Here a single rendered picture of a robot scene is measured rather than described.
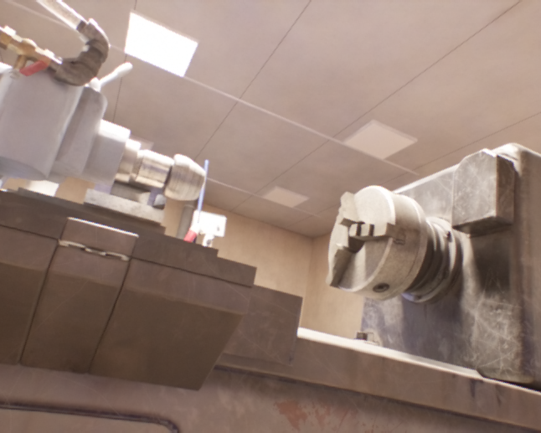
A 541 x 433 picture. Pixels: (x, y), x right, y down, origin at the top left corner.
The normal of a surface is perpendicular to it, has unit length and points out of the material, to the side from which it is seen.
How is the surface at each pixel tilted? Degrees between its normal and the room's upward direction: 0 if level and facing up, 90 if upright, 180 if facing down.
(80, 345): 141
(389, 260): 121
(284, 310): 90
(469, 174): 90
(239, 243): 90
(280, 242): 90
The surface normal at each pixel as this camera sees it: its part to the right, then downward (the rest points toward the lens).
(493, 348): -0.89, -0.29
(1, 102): -0.30, -0.55
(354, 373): 0.41, -0.24
